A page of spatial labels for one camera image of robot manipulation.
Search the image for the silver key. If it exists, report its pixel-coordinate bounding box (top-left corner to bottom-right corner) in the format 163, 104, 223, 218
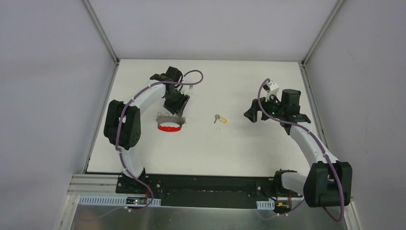
214, 114, 220, 124

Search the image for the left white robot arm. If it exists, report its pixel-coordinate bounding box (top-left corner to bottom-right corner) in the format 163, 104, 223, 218
103, 67, 190, 194

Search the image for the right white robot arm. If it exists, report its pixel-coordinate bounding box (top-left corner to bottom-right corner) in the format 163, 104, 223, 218
244, 89, 352, 207

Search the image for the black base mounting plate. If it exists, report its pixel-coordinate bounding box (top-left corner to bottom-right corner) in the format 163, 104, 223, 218
115, 172, 299, 209

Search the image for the right controller board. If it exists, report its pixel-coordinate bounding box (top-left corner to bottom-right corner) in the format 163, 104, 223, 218
274, 200, 292, 212

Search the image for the controller board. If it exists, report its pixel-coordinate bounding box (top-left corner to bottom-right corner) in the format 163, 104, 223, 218
125, 196, 148, 206
274, 200, 292, 212

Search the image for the left controller board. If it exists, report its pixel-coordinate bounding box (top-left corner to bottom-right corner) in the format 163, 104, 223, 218
125, 196, 148, 206

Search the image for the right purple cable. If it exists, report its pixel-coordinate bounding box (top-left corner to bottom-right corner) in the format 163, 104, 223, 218
257, 78, 345, 223

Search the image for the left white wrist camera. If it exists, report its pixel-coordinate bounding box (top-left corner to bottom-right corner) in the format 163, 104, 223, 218
179, 82, 193, 94

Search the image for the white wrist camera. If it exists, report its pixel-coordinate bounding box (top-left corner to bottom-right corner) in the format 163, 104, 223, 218
179, 82, 193, 94
263, 80, 279, 101

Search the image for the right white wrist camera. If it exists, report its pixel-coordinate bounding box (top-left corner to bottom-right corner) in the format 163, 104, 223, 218
263, 80, 279, 101

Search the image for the right white slotted cable duct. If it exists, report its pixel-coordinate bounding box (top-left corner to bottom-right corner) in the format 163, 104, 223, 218
256, 199, 275, 210

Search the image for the aluminium frame rail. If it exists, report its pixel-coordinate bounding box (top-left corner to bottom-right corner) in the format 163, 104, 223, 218
68, 174, 119, 195

